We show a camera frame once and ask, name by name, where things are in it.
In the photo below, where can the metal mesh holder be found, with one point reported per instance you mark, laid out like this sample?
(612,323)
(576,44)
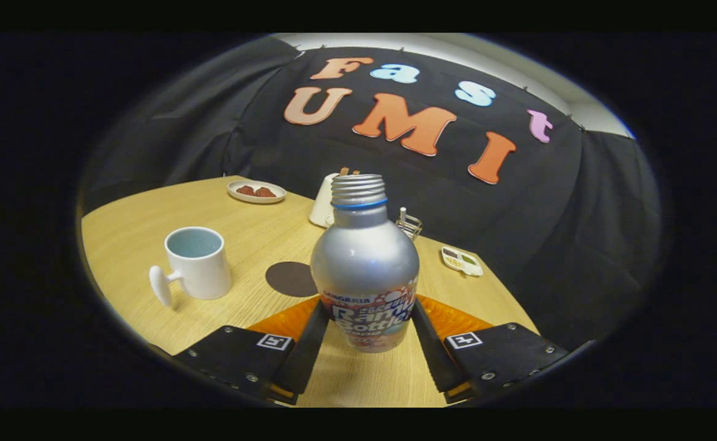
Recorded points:
(410,228)

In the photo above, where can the small white plate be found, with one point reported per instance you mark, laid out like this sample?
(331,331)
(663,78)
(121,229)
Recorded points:
(257,199)

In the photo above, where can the round brown coaster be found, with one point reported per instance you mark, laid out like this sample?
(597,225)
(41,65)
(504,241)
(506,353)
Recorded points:
(288,280)

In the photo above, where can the brown food piece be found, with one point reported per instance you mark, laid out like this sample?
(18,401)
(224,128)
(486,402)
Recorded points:
(265,192)
(246,190)

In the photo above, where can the toast slice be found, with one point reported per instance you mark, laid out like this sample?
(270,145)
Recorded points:
(349,171)

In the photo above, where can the white cup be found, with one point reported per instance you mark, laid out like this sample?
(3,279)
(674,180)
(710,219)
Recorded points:
(202,275)

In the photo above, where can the silver juice bottle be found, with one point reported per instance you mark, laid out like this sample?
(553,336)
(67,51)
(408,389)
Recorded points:
(364,263)

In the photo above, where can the wooden table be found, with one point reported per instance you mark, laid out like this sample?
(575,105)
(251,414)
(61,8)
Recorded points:
(254,233)

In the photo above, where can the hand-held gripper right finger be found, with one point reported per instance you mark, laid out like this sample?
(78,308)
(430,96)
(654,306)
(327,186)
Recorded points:
(435,361)

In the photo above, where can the white toaster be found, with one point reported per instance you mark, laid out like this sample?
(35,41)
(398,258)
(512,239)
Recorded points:
(323,205)

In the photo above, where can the white divided dish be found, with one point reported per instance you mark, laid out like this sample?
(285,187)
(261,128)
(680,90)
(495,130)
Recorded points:
(462,262)

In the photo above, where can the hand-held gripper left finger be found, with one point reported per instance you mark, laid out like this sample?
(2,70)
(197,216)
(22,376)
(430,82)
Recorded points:
(306,361)

